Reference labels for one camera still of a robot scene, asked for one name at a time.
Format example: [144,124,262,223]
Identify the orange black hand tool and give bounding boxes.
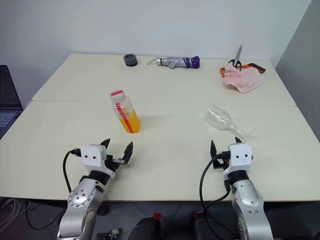
[219,62,267,79]

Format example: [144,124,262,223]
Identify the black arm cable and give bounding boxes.
[62,148,82,195]
[199,156,241,239]

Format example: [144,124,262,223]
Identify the black round table foot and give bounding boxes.
[96,205,110,217]

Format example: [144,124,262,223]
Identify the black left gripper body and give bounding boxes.
[103,153,126,174]

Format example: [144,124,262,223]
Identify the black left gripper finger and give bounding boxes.
[99,138,112,151]
[121,141,134,165]

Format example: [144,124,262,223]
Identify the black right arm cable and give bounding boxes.
[199,156,241,239]

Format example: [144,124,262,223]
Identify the white cable bundle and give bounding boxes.
[0,196,34,226]

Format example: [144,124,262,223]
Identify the orange juice bottle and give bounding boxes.
[108,88,142,135]

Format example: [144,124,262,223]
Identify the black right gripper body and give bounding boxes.
[212,150,232,171]

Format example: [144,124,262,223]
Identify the small black white device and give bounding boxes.
[95,228,121,240]

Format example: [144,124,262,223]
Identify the dark laptop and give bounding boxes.
[0,65,24,140]

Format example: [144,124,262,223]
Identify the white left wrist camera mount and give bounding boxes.
[80,143,107,169]

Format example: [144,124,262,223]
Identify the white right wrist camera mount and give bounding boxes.
[228,142,254,174]

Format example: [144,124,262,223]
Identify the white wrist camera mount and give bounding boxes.
[80,143,107,169]
[228,142,254,174]

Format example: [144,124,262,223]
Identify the pink towel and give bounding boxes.
[222,62,262,94]

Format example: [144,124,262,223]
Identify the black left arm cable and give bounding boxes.
[62,148,82,195]

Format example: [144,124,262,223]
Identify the black handled scissors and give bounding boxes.
[227,44,243,69]

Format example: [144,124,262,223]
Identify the folded silver purple umbrella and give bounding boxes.
[146,55,201,70]

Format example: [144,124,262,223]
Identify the dark rounded shape red tab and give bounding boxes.
[128,212,162,240]

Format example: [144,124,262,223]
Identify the clear plastic wine glass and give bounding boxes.
[204,105,257,138]

